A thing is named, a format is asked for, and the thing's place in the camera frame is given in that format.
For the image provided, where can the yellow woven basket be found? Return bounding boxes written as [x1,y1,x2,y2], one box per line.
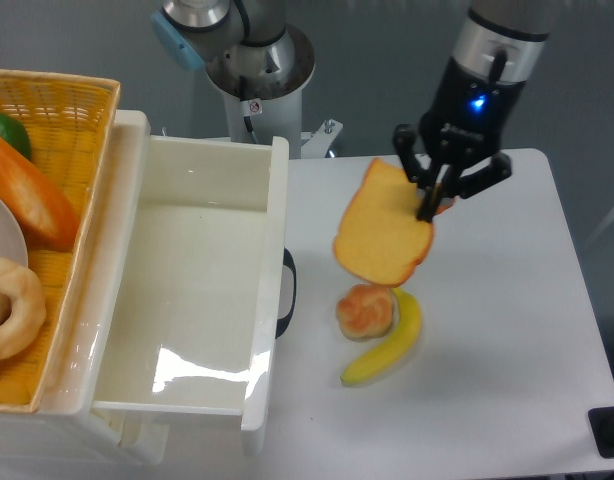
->
[0,69,120,414]

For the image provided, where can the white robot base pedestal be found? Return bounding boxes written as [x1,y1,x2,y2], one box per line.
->
[221,86,343,159]

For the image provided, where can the white drawer cabinet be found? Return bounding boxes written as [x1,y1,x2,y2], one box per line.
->
[0,110,288,464]

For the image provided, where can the beige plate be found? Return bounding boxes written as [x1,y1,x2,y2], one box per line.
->
[0,199,28,267]

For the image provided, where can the black drawer handle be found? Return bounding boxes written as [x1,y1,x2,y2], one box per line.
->
[276,248,297,338]

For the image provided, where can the yellow banana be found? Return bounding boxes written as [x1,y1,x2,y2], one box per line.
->
[340,288,422,386]

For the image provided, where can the green avocado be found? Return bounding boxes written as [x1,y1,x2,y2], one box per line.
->
[0,112,32,160]

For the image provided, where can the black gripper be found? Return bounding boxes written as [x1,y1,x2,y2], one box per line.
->
[392,57,513,222]

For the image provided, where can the black device at edge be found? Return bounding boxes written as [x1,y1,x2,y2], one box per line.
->
[588,407,614,459]

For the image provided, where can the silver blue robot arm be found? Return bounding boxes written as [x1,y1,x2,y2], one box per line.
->
[151,1,559,222]

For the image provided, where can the orange baguette loaf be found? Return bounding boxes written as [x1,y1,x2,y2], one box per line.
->
[0,137,80,252]

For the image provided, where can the open upper white drawer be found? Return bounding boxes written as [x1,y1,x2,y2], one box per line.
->
[94,137,289,434]

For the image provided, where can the round swirled bread roll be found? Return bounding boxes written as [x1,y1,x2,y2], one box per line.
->
[335,284,394,340]

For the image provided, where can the beige donut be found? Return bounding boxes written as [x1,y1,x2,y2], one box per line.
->
[0,257,46,360]

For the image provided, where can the orange bread slice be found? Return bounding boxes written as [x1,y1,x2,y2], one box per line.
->
[333,157,435,287]

